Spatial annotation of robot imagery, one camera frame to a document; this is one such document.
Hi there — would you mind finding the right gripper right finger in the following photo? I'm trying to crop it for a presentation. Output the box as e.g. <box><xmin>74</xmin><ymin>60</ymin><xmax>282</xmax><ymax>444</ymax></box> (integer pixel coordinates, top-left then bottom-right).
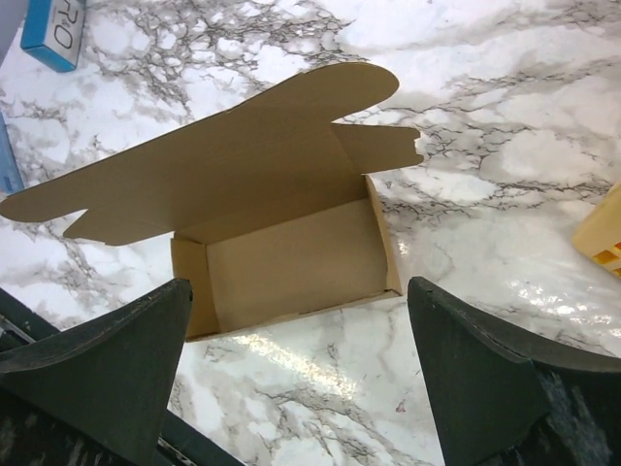
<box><xmin>408</xmin><ymin>277</ymin><xmax>620</xmax><ymax>465</ymax></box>

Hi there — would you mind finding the long blue box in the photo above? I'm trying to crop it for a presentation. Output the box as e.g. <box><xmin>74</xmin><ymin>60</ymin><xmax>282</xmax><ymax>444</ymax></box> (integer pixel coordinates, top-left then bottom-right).
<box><xmin>20</xmin><ymin>0</ymin><xmax>86</xmax><ymax>73</ymax></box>

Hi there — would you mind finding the brown cardboard box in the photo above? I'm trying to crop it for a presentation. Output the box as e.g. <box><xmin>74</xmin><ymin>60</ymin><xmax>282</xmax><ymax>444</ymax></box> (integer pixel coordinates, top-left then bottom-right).
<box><xmin>1</xmin><ymin>62</ymin><xmax>422</xmax><ymax>341</ymax></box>

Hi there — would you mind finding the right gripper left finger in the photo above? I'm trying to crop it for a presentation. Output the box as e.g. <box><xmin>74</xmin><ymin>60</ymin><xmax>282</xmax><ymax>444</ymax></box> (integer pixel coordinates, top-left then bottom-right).
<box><xmin>1</xmin><ymin>279</ymin><xmax>193</xmax><ymax>465</ymax></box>

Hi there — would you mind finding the yellow plastic basket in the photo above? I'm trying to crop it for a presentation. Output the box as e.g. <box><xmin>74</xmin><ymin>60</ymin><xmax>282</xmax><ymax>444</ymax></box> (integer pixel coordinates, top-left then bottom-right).
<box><xmin>572</xmin><ymin>182</ymin><xmax>621</xmax><ymax>279</ymax></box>

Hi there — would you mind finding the small blue box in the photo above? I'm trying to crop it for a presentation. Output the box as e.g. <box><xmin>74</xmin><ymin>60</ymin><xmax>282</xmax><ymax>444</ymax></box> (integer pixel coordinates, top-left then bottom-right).
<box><xmin>0</xmin><ymin>116</ymin><xmax>24</xmax><ymax>195</ymax></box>

